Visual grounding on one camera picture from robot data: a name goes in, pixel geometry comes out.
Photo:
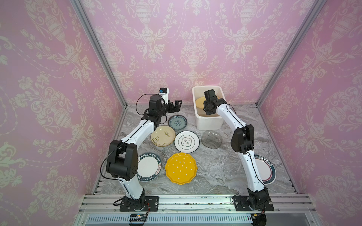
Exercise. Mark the white plate green lettered rim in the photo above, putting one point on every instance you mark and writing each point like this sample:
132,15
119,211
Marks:
149,166

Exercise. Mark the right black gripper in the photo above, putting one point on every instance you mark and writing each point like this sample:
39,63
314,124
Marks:
208,108

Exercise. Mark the aluminium right corner post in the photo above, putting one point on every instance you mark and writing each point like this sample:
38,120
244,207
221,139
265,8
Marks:
293,46

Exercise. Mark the white vented strip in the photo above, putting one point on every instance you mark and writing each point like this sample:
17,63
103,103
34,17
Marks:
168,219

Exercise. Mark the clear glass plate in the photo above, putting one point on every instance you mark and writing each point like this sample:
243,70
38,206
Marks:
211,139

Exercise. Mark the cream plate with plant motif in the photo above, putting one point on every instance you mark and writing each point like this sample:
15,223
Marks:
163,136

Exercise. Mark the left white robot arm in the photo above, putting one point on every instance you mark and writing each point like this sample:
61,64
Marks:
112,162

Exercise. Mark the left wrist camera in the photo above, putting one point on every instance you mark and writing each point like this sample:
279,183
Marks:
164,93

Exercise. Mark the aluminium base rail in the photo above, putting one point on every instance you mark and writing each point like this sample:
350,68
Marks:
289,210

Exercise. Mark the aluminium left corner post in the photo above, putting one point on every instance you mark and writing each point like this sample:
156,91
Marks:
91,34

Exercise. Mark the white plastic bin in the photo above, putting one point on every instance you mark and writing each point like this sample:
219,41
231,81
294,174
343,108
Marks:
207,123

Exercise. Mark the white plate black rim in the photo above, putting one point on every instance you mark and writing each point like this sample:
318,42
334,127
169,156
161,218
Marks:
187,142

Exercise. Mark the aluminium corner post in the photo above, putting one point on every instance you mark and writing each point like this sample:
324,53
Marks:
293,46
91,34

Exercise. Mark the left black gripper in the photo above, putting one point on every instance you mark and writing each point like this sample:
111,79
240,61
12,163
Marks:
176,108

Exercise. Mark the small teal patterned plate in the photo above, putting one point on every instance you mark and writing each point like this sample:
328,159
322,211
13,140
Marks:
177,122

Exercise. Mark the yellow polka dot plate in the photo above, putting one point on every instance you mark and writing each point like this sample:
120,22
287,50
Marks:
181,168

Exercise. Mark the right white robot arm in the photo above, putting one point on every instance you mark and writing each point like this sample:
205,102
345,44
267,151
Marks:
242,143

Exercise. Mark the pale yellow round plate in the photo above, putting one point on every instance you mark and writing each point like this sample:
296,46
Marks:
200,108

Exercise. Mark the white plate red green rim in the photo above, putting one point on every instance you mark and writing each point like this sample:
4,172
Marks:
266,169

